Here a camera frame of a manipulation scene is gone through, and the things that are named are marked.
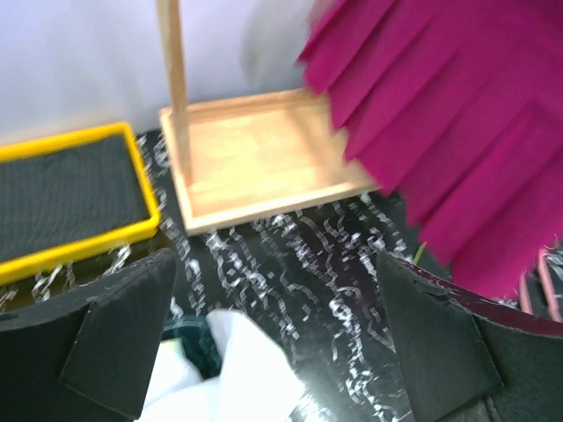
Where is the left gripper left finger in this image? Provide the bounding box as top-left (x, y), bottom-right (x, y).
top-left (1, 249), bottom-right (177, 421)

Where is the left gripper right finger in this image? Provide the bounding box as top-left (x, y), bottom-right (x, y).
top-left (377, 252), bottom-right (562, 421)

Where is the pink hanger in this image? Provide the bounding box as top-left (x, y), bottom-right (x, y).
top-left (519, 249), bottom-right (562, 323)

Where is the floral pastel garment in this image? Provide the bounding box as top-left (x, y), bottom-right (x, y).
top-left (159, 338), bottom-right (186, 360)

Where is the white garment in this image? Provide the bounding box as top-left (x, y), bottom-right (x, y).
top-left (140, 309), bottom-right (304, 421)

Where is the navy plaid skirt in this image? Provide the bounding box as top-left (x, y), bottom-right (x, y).
top-left (162, 316), bottom-right (222, 380)

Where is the yellow-green hanger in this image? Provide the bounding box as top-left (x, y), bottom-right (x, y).
top-left (413, 243), bottom-right (426, 264)

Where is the magenta pleated skirt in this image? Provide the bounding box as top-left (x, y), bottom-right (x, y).
top-left (300, 1), bottom-right (562, 298)

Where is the yellow plastic tray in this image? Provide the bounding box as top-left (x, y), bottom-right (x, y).
top-left (1, 122), bottom-right (160, 285)

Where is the black folded cloth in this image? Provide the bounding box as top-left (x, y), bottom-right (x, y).
top-left (1, 135), bottom-right (149, 261)

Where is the wooden clothes rack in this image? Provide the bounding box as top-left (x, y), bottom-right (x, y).
top-left (156, 1), bottom-right (376, 236)

